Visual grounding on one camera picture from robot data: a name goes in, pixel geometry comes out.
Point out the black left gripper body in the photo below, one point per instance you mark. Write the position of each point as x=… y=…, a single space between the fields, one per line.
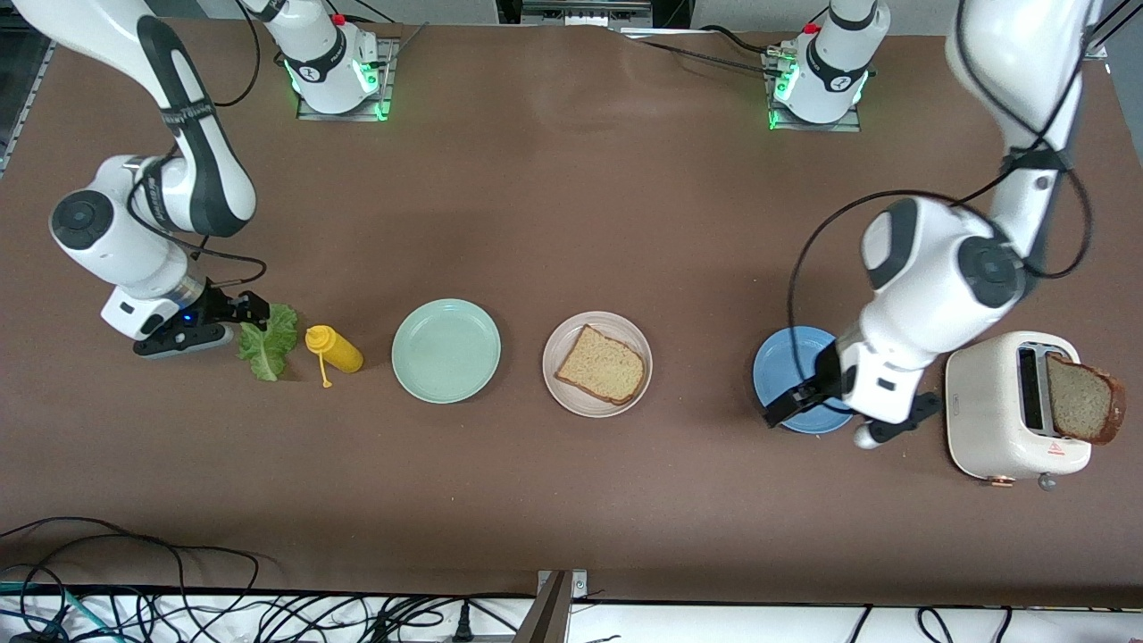
x=823 y=375

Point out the aluminium corner rail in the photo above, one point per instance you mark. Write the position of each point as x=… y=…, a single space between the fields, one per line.
x=1100 y=40

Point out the black power plug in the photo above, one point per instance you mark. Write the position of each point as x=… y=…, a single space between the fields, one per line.
x=463 y=625

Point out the mint green plate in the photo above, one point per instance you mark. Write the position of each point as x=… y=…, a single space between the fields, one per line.
x=446 y=351

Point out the metal frame equipment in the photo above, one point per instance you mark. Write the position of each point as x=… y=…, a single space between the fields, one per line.
x=585 y=11

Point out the blue plate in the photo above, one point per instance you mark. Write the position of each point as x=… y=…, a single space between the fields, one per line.
x=786 y=366

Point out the green lettuce leaf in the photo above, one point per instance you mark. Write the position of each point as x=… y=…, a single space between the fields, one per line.
x=268 y=348

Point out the white two-slot toaster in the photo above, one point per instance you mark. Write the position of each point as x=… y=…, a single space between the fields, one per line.
x=982 y=411

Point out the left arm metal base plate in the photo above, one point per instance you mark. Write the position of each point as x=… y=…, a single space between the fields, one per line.
x=848 y=126

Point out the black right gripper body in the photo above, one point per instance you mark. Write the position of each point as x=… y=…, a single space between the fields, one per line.
x=217 y=306

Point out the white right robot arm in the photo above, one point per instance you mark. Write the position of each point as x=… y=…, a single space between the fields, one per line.
x=116 y=241

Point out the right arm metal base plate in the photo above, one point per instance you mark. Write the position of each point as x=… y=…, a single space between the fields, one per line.
x=388 y=80

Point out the beige plate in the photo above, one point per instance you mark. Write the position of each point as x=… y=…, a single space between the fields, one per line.
x=571 y=397

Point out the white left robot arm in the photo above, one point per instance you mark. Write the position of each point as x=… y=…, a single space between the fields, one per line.
x=929 y=286

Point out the aluminium table side rail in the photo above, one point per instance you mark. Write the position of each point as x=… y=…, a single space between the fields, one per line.
x=27 y=100

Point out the yellow mustard squeeze bottle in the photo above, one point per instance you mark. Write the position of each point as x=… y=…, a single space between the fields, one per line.
x=339 y=351

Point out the metal table edge bracket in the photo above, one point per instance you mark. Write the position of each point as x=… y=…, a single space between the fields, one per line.
x=554 y=616

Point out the brown bread slice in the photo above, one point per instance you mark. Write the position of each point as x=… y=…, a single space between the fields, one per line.
x=1085 y=402
x=600 y=366

